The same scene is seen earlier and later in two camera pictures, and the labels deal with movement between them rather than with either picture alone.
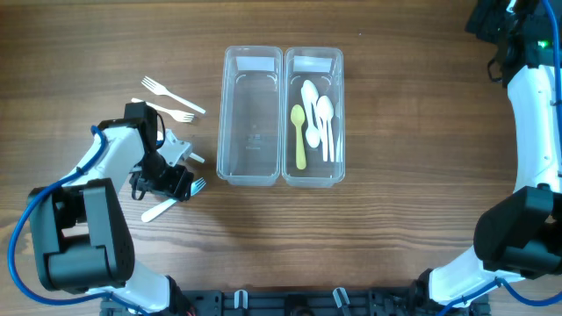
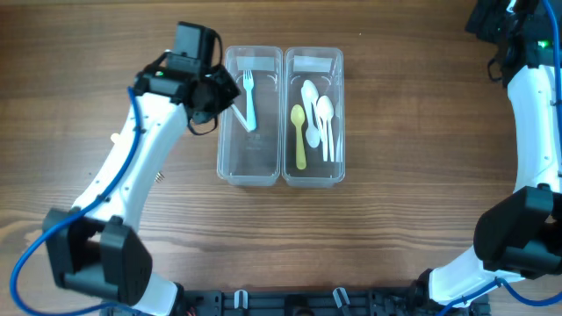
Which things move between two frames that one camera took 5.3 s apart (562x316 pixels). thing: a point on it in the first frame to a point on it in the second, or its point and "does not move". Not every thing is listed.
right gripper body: x=486 y=22 does not move
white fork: x=197 y=157 to x=248 y=85
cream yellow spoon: x=298 y=116 does not move
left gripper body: x=176 y=183 to x=224 y=89
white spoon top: x=310 y=92 does not move
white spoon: x=337 y=112 does not move
